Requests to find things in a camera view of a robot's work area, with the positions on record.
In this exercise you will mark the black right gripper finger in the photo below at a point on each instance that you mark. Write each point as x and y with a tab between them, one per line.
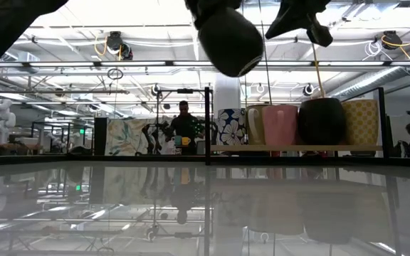
319	35
281	26

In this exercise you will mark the black upright box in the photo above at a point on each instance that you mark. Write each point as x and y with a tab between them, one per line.
100	137

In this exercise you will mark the black mug red inside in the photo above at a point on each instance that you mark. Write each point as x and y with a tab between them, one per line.
320	122

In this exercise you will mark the yellow dotted mug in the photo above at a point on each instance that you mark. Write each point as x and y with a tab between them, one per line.
361	122

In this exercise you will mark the black table edge rail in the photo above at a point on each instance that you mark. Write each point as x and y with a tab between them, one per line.
84	160

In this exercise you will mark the black background camera stand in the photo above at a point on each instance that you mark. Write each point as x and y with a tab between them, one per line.
185	91

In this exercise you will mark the white blue floral mug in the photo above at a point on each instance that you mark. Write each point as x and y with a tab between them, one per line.
231	128

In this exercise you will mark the small teal mug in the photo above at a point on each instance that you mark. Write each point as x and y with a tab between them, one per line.
178	141

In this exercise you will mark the pink mug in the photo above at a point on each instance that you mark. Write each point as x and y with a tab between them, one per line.
279	124

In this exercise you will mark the small yellow mug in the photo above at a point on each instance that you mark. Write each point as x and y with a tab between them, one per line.
186	141

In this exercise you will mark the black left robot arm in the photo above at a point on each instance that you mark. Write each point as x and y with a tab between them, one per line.
2	32

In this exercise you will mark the all-black mug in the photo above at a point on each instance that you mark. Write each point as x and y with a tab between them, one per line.
231	44

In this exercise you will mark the black background robot arm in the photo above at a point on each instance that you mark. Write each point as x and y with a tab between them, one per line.
152	138

